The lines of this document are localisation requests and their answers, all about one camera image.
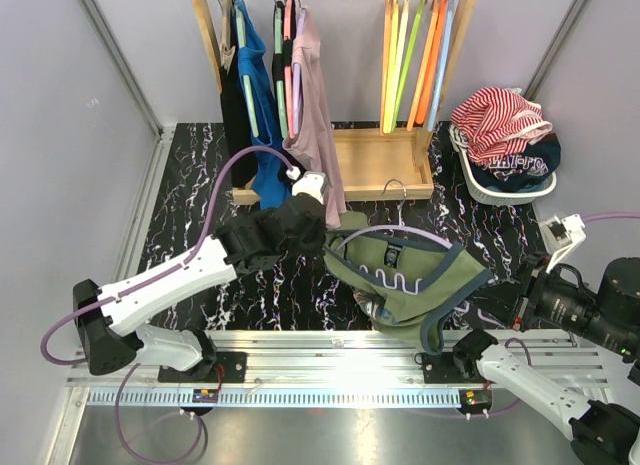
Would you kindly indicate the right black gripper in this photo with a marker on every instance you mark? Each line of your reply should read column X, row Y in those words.
column 509, row 295

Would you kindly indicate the olive green top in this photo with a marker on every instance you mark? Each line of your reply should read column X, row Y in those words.
column 400, row 295

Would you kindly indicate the red white striped top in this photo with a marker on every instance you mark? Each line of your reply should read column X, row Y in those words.
column 497, row 122

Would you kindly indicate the yellow plastic hanger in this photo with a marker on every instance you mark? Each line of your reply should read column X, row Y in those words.
column 399, row 23

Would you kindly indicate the black white striped tank top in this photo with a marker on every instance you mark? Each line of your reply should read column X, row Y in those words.
column 458, row 140

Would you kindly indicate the orange hanger with red top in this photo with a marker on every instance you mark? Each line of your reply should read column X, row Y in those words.
column 390, row 14

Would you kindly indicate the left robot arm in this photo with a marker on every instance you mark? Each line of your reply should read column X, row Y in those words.
column 114, row 326

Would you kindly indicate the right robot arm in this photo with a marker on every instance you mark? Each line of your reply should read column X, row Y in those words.
column 562, row 389

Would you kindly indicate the orange empty hanger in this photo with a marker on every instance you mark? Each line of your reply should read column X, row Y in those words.
column 435, row 8
column 438, row 46

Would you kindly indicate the mauve pink top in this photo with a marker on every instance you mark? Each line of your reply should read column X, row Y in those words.
column 314, row 146

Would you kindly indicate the light blue empty hanger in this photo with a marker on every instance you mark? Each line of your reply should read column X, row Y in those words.
column 441, row 70

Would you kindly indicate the blue top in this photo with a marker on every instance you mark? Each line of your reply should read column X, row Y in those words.
column 266, row 185

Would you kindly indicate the cream empty hanger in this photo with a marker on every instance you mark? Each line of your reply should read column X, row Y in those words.
column 402, row 60

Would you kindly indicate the lime green empty hanger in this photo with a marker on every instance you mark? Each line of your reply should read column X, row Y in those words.
column 410, row 46

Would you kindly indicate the black garment on clip hanger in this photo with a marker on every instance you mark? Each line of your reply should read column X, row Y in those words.
column 237, row 127

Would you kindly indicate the lilac hanger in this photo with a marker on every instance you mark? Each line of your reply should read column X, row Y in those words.
column 297, row 72

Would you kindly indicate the pink hanger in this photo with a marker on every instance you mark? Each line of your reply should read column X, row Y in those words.
column 288, row 34

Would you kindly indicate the wooden clip hanger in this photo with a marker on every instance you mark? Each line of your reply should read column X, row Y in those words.
column 227, row 48

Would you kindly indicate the mint green hanger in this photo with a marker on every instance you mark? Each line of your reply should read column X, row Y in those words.
column 246, row 81

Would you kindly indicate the white laundry basket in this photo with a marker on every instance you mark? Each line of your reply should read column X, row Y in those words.
column 499, row 198

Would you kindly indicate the navy printed shirt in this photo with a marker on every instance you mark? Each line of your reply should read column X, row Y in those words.
column 521, row 172

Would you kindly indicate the wooden clothes rack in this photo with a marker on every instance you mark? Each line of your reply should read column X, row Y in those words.
column 367, row 158

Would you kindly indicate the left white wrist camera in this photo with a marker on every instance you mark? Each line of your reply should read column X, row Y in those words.
column 313, row 184

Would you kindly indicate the aluminium rail base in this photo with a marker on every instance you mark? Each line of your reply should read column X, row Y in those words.
column 321, row 388

